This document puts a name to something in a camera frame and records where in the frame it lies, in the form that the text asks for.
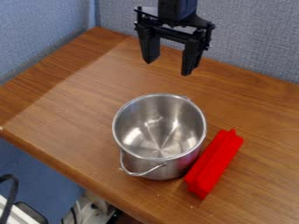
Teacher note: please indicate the red block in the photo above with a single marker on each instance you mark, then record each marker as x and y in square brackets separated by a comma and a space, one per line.
[211, 164]

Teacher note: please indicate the metal pot with handle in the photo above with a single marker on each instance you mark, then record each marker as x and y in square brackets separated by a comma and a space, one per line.
[159, 130]

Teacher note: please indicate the white items under table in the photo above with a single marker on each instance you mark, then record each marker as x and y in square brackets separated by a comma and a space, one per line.
[89, 210]

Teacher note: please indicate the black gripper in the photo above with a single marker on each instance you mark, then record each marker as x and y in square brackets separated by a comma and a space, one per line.
[175, 22]

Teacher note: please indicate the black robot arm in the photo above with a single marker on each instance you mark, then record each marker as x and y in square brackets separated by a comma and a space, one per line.
[174, 21]

